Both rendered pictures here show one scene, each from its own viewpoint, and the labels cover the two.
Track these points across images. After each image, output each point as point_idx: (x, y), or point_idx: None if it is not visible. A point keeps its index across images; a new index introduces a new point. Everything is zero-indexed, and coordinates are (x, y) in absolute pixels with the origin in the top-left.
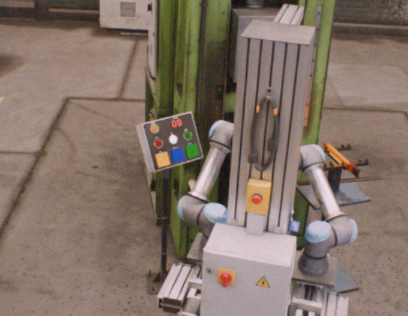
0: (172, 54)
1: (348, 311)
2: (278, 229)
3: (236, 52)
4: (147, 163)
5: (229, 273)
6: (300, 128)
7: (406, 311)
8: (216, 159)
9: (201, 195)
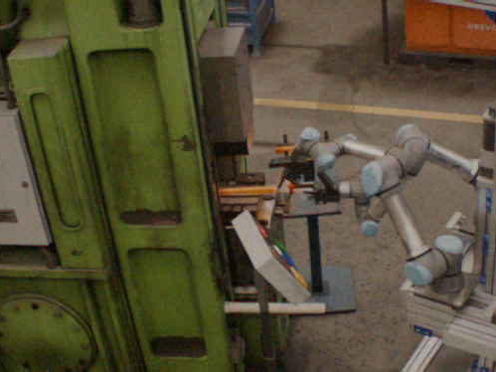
0: (95, 183)
1: (381, 282)
2: None
3: (240, 101)
4: (294, 295)
5: None
6: None
7: (393, 243)
8: (405, 202)
9: (426, 245)
